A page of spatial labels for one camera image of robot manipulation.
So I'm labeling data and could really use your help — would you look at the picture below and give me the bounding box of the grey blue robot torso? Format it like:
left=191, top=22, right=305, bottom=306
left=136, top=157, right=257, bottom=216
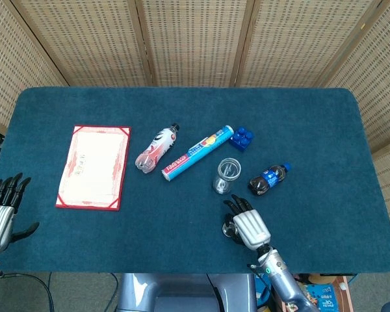
left=116, top=272, right=258, bottom=312

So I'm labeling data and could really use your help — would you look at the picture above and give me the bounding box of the clear glass jar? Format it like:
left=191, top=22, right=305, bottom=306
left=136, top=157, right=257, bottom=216
left=213, top=157, right=242, bottom=195

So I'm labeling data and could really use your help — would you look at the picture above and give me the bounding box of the red certificate folder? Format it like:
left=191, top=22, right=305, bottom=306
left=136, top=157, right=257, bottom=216
left=55, top=125, right=131, bottom=212

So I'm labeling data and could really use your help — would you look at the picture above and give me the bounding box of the teal table cloth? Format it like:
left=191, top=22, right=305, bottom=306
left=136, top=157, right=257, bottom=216
left=0, top=86, right=390, bottom=274

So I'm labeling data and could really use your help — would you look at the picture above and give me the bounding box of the orange blue printed carton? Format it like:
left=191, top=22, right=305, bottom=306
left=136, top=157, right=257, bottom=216
left=269, top=274, right=355, bottom=312

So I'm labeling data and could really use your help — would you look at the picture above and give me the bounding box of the white red drink bottle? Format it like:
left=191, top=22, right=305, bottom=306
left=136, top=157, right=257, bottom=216
left=135, top=122, right=180, bottom=174

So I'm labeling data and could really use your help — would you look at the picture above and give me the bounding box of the cola bottle blue label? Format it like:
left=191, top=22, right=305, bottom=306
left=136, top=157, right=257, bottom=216
left=248, top=162, right=293, bottom=196

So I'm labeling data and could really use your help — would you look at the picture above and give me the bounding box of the blue food wrap roll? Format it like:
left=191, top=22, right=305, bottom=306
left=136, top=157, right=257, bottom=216
left=161, top=125, right=235, bottom=182

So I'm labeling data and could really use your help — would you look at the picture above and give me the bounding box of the grey floor cable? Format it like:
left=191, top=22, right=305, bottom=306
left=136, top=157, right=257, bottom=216
left=0, top=272, right=57, bottom=312

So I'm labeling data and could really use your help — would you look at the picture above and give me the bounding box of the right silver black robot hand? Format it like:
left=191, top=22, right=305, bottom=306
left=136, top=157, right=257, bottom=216
left=223, top=194, right=271, bottom=251

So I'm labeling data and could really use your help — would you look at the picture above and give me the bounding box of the blue toy building brick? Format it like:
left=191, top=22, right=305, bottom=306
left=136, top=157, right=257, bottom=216
left=228, top=126, right=255, bottom=151

